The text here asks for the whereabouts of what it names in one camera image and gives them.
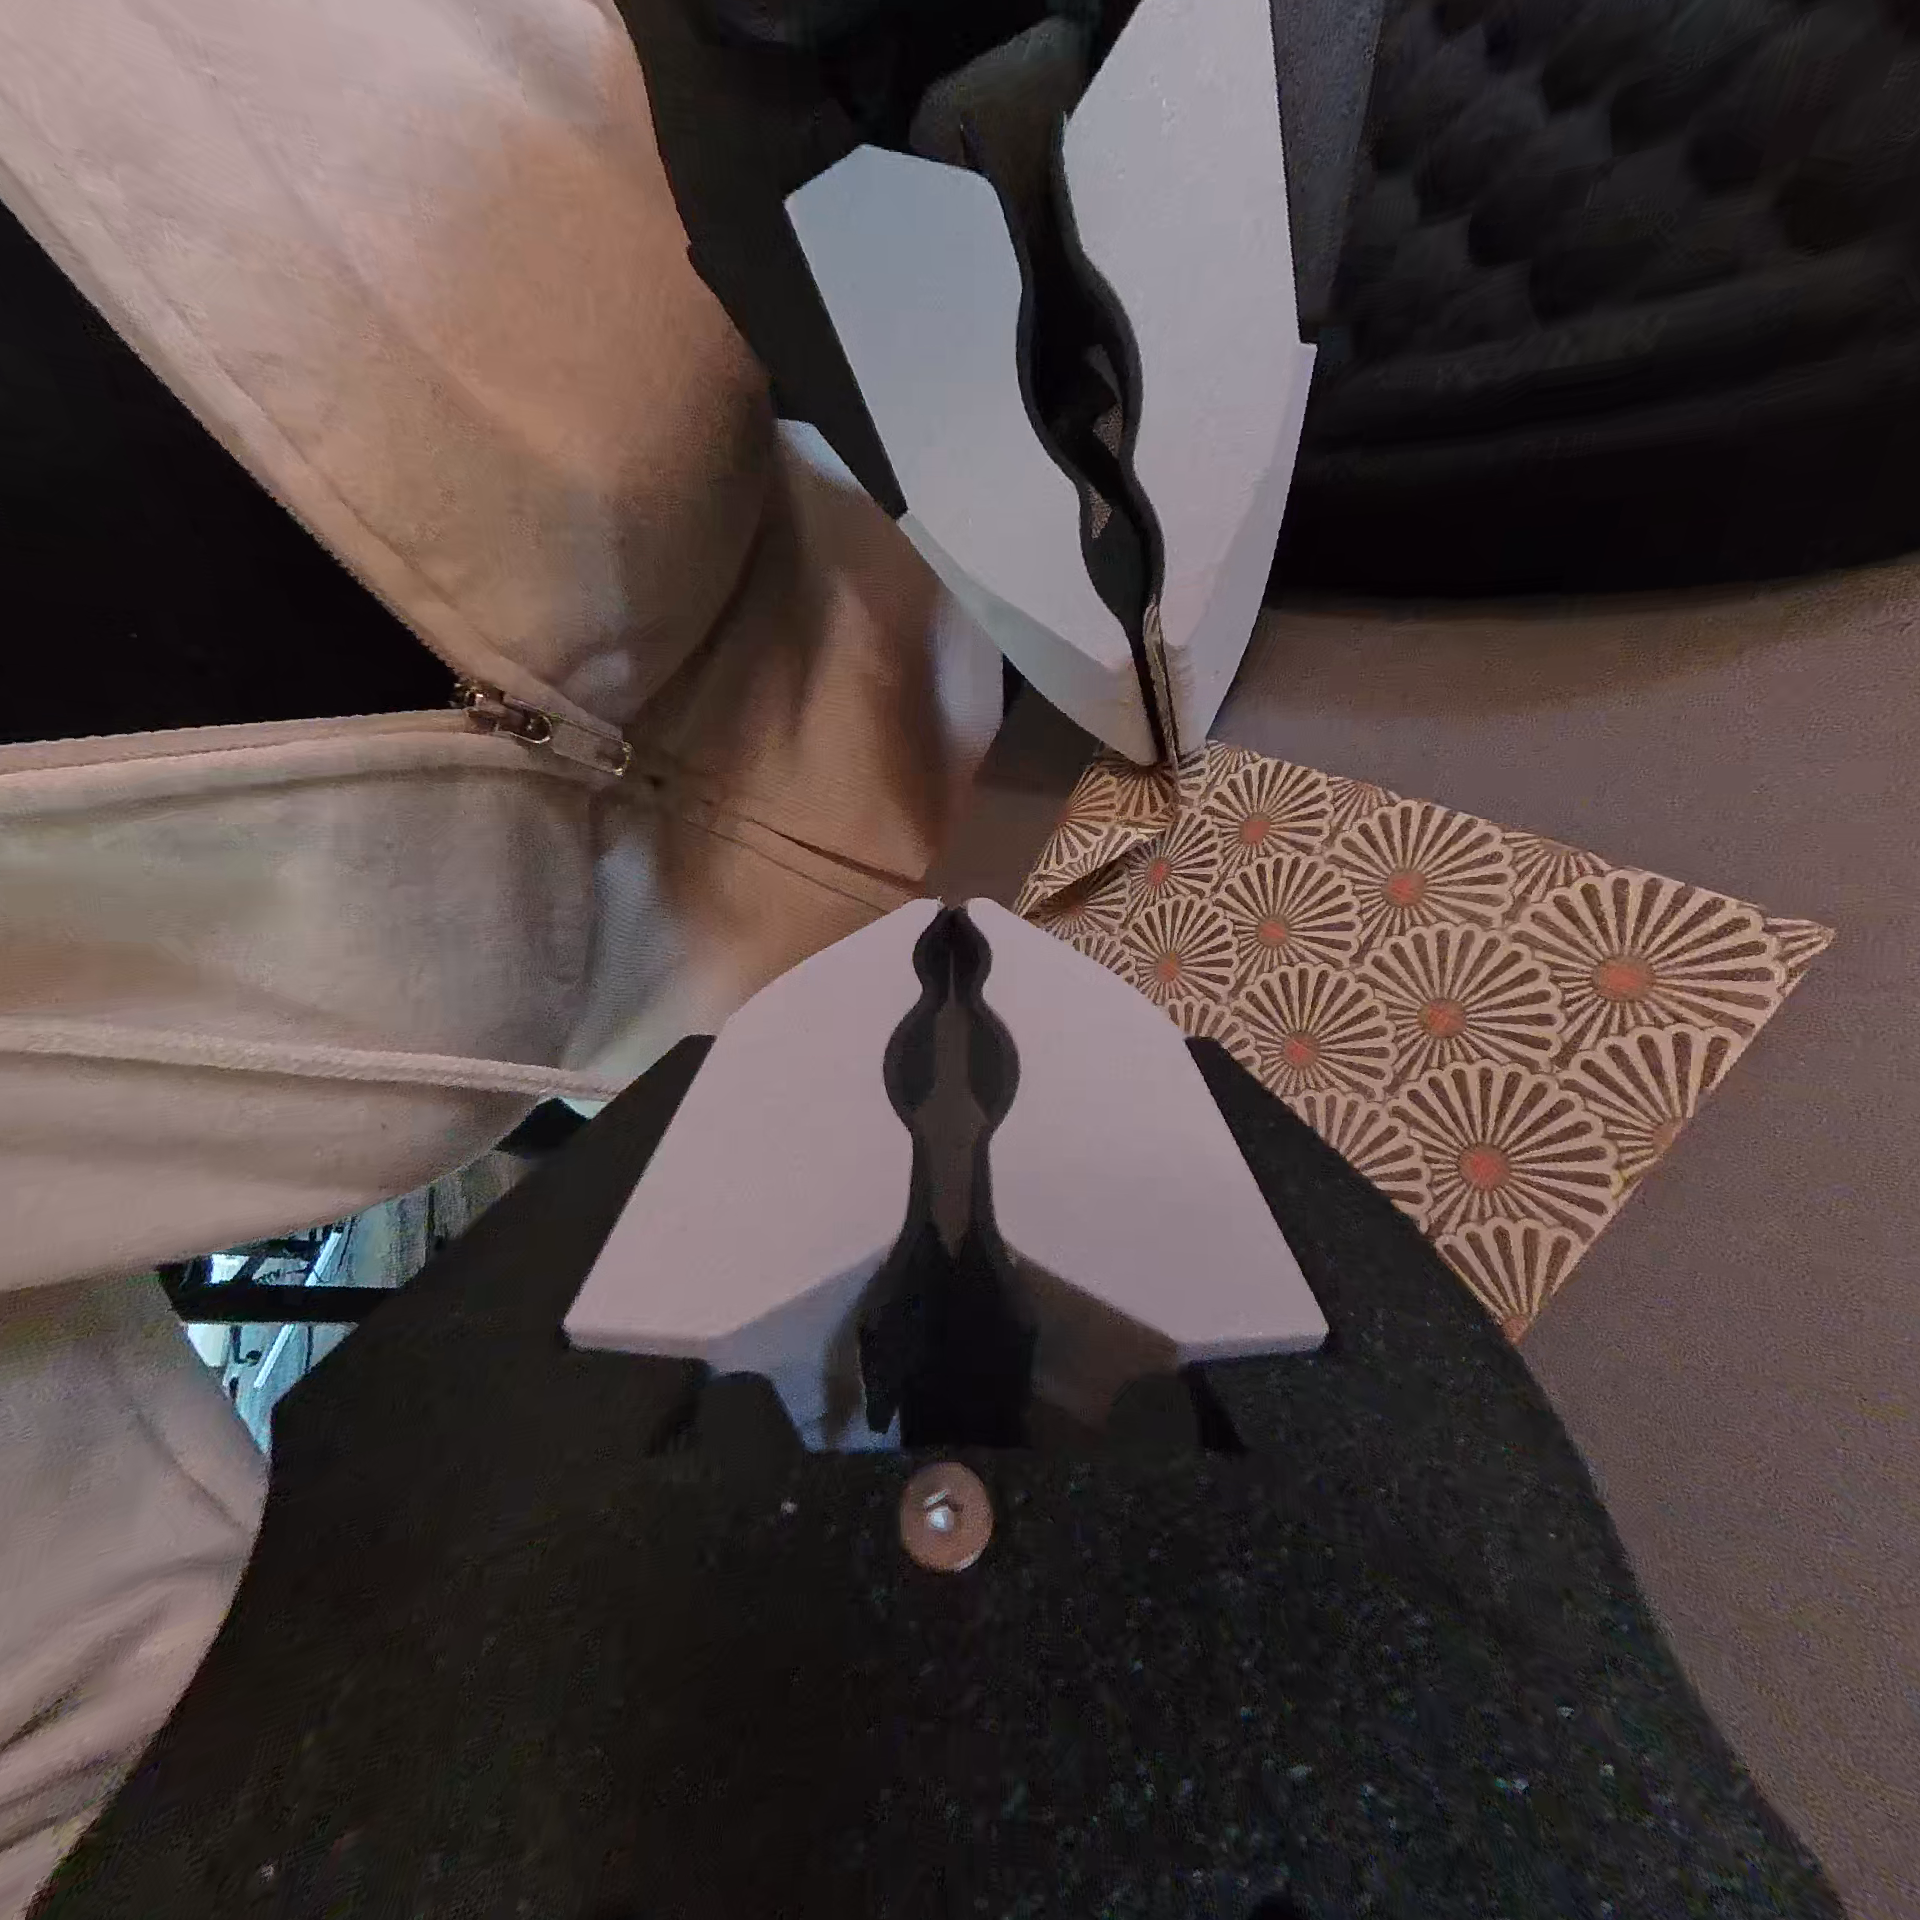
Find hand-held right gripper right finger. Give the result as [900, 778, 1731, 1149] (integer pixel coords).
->
[956, 895, 1330, 1360]

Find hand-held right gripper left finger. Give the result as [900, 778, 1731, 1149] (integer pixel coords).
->
[562, 895, 959, 1364]

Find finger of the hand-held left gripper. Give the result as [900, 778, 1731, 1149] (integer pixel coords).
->
[1053, 0, 1318, 773]
[784, 142, 1163, 759]

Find brown fan pattern origami paper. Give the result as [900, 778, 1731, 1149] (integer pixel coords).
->
[1012, 737, 1840, 1345]

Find black textured armrest pad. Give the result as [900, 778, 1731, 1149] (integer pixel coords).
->
[1272, 0, 1920, 598]

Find person's light jacket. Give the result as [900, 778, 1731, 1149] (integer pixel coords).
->
[0, 0, 1010, 1920]

